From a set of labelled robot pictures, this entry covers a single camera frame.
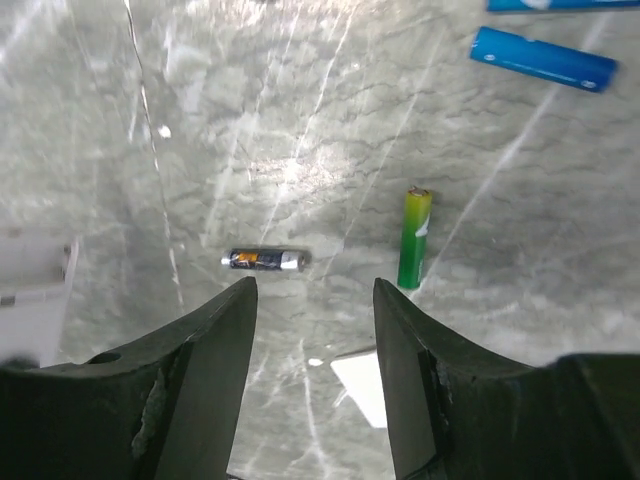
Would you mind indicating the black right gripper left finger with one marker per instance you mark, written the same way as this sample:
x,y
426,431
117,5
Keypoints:
x,y
164,406

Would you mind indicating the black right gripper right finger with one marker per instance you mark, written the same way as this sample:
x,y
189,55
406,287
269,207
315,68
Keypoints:
x,y
456,410

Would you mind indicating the white battery cover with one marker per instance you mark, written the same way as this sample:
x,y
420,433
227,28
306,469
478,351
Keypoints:
x,y
359,373

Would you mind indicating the black orange battery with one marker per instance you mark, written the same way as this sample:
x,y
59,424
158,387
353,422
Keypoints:
x,y
265,259

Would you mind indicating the green battery apart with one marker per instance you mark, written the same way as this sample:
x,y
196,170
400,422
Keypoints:
x,y
417,214

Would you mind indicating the white remote control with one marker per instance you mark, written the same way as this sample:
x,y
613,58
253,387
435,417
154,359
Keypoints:
x,y
37,271

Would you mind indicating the blue battery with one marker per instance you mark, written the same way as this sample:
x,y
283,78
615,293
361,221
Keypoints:
x,y
512,6
575,68

